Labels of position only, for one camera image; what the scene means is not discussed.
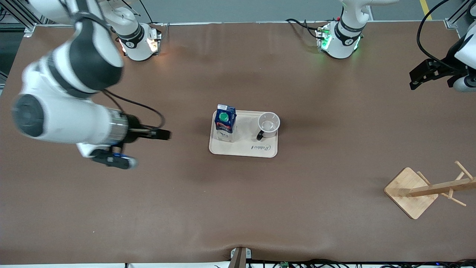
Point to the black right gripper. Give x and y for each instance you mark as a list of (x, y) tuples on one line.
[(134, 128)]

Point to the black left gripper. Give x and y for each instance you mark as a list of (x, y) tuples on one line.
[(444, 69)]

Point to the blue milk carton green cap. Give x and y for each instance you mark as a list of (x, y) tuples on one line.
[(225, 128)]

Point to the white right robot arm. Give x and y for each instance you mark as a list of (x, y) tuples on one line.
[(63, 123)]

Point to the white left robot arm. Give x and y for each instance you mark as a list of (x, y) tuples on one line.
[(340, 44)]

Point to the cream rectangular rabbit tray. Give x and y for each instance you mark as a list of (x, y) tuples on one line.
[(245, 149)]

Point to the brown table cover mat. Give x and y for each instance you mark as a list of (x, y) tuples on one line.
[(186, 204)]

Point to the wooden mug rack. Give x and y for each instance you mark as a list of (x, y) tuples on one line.
[(407, 193)]

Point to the aluminium frame profile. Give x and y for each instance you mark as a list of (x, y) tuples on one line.
[(28, 28), (452, 22)]

